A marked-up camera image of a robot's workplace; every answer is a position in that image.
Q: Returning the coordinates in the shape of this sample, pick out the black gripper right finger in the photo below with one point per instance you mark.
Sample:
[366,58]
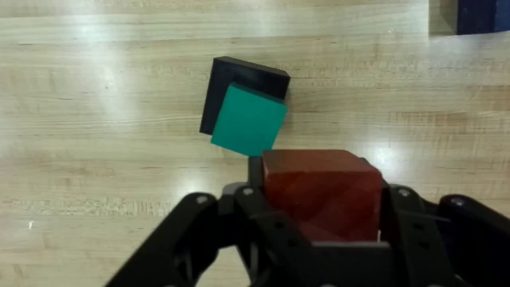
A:
[453,243]

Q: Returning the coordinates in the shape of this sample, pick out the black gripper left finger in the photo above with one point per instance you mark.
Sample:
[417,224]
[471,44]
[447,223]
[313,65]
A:
[184,246]

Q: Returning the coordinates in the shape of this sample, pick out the orange block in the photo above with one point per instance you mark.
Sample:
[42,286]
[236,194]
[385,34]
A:
[331,195]

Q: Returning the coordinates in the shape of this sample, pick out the purple block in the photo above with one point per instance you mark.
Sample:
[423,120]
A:
[484,17]

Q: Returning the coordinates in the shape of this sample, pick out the green block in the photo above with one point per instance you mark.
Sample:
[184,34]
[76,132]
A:
[249,122]

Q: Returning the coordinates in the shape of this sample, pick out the black block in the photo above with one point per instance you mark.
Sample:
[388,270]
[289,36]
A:
[227,71]

